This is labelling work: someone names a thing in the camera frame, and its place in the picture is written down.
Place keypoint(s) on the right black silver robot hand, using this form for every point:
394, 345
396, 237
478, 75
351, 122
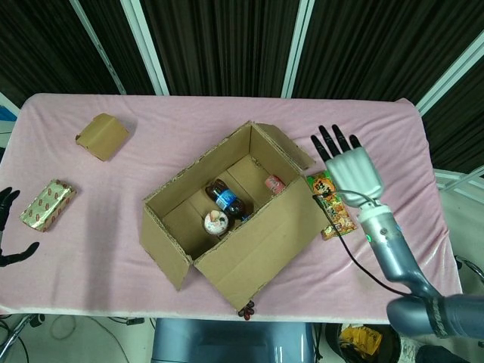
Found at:
355, 174

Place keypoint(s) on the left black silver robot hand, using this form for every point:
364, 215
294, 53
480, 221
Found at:
7, 204

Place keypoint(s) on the large brown cardboard box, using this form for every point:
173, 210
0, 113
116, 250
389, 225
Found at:
246, 264

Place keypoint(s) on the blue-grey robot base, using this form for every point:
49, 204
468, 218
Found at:
227, 340

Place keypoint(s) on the gold foil wrapped packet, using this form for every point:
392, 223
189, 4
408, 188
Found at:
49, 206

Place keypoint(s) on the green orange snack bag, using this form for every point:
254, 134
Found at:
334, 211

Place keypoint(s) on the pink tablecloth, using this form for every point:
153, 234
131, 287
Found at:
340, 113

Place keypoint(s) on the pink drink can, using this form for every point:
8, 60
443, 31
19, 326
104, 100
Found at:
274, 183

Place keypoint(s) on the small folded cardboard piece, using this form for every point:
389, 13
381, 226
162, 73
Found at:
104, 138

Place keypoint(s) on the chrome stand leg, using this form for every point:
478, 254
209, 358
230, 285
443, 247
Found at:
17, 332

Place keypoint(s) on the dark cola bottle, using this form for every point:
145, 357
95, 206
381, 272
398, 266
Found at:
227, 198

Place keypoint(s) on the white pink dessert cup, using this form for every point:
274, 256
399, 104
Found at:
216, 223

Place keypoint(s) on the black trash bin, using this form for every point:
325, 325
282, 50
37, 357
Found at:
359, 340

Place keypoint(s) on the dark red grape bunch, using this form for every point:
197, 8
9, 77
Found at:
247, 312

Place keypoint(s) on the white partition frame post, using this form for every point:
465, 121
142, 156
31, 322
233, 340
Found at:
98, 45
450, 72
296, 49
145, 49

